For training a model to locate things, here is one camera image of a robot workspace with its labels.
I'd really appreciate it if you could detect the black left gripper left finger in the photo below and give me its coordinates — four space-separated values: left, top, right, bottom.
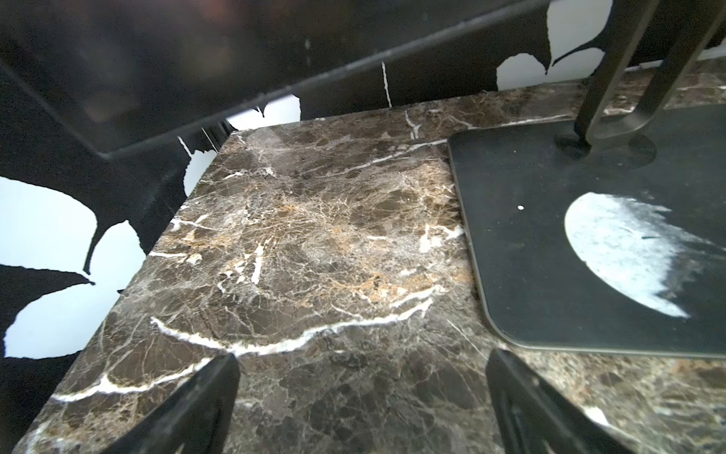
104 354 241 453

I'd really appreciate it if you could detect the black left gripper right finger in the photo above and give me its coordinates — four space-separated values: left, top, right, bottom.
486 349 631 453

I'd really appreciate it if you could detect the black monitor stand base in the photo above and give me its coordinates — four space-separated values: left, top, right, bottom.
448 1 725 359

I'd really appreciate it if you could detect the black computer monitor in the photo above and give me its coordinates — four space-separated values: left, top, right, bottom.
1 1 536 159

